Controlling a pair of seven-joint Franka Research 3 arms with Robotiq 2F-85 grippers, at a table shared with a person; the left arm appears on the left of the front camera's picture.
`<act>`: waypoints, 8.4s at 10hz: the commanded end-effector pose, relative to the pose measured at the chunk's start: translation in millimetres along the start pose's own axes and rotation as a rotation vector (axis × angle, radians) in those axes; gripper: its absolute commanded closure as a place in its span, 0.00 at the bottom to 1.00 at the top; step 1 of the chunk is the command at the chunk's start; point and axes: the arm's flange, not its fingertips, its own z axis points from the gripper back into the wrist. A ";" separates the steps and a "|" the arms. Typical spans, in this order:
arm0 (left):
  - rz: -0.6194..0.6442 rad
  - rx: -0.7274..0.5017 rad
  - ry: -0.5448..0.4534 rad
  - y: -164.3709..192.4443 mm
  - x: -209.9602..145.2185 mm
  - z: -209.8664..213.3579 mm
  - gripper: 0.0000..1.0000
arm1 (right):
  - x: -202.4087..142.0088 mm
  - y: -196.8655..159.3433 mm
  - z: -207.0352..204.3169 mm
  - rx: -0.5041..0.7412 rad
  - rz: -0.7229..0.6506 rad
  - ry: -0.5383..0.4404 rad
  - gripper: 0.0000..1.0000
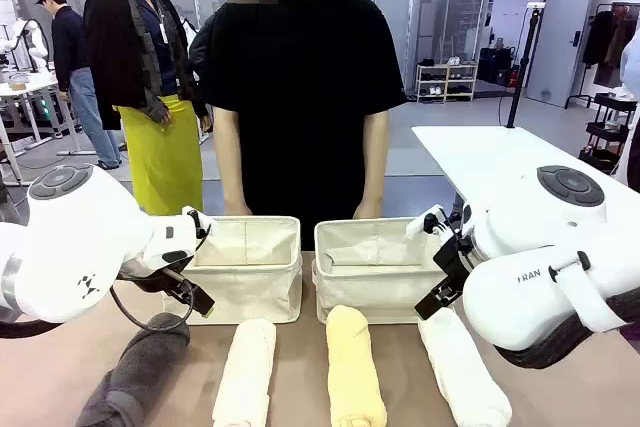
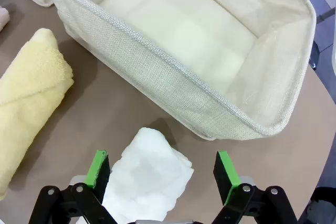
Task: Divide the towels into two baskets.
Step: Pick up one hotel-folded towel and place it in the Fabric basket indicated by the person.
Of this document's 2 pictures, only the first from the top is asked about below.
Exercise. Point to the yellow skirt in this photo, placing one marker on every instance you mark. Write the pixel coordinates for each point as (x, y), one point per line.
(162, 157)

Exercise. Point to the cream fabric basket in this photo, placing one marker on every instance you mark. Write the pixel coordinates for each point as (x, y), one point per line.
(250, 292)
(365, 292)

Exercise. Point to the cream towel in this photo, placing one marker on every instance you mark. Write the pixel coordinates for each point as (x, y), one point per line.
(247, 372)

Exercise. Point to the person's right hand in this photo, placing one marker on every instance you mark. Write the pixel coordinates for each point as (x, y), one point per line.
(238, 209)

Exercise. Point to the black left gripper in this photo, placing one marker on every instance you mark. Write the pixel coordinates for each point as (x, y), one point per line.
(160, 279)

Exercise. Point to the person in black t-shirt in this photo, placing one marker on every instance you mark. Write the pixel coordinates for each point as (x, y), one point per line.
(300, 97)

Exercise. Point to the wooden shoe rack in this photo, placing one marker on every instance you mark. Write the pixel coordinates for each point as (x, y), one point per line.
(447, 82)

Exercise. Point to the person's left hand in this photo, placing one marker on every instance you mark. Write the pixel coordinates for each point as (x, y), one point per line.
(369, 211)

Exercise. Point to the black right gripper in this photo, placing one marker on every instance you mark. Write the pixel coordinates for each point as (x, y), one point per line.
(455, 259)

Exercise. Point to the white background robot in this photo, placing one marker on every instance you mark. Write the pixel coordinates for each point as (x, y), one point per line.
(30, 42)

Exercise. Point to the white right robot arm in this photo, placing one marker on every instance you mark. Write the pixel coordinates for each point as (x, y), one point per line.
(525, 297)

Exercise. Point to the grey fabric cover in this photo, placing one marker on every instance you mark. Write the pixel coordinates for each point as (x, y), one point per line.
(10, 202)

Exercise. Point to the grey towel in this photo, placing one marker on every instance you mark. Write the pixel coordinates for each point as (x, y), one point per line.
(145, 362)

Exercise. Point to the person's right forearm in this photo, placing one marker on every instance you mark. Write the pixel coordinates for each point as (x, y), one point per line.
(234, 177)

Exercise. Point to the black hanging garment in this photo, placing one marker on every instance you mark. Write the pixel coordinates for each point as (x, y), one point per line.
(600, 39)

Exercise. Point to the mannequin in dark jacket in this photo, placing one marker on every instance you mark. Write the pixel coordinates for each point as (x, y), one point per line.
(120, 47)

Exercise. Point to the white sneakers pair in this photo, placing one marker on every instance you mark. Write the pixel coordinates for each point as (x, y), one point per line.
(454, 61)

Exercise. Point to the person's left forearm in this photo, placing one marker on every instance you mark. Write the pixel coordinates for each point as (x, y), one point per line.
(376, 177)

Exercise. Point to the red fire extinguisher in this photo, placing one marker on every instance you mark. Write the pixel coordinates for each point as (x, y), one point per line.
(515, 78)

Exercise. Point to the white background desk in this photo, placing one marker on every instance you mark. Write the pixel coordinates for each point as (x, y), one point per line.
(25, 92)

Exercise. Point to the white table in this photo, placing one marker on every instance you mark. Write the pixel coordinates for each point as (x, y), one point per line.
(480, 157)

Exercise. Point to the black clothes rack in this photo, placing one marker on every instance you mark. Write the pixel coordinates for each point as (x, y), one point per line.
(582, 92)

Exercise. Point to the grey door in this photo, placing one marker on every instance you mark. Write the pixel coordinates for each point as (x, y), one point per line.
(560, 37)

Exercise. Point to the black utility cart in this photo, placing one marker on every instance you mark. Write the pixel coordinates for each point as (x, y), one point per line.
(607, 127)

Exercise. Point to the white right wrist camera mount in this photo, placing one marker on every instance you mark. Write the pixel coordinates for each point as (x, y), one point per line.
(422, 222)

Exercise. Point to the black camera pole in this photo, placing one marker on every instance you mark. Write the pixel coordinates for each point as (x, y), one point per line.
(522, 67)

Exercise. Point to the yellow towel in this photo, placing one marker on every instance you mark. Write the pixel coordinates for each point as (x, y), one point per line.
(352, 367)

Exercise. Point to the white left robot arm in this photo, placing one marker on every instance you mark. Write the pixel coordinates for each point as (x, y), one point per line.
(75, 247)

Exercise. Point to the black luggage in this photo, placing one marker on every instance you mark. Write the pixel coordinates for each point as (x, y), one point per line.
(495, 64)

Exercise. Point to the white towel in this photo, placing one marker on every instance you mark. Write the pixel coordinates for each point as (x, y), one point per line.
(462, 377)

